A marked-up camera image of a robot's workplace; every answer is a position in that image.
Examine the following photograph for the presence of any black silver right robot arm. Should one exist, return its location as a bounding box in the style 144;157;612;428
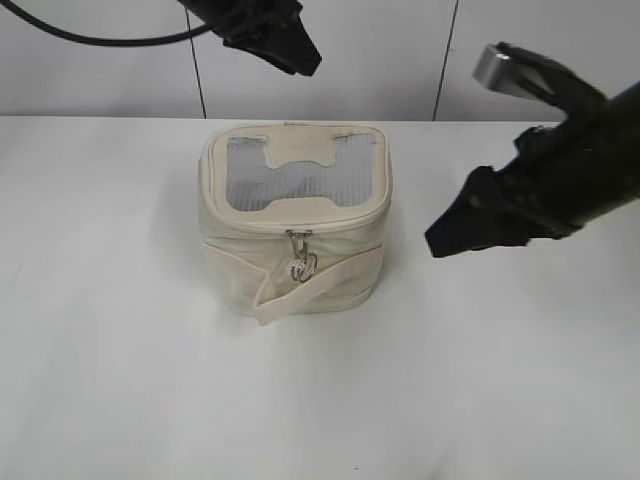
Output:
424;85;639;258

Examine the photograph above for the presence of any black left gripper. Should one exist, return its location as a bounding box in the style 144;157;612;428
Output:
181;0;322;77

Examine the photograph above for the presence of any cream fabric zipper bag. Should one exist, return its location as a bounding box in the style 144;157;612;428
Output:
198;122;393;325

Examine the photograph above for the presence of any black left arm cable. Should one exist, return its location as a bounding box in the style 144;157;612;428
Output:
0;0;214;47

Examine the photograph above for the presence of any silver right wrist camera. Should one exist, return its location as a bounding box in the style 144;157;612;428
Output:
472;41;601;109

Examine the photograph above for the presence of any silver front zipper pull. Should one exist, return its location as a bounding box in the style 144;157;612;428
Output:
286;230;318;284

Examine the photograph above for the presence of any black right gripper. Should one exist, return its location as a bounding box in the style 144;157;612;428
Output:
424;89;639;258

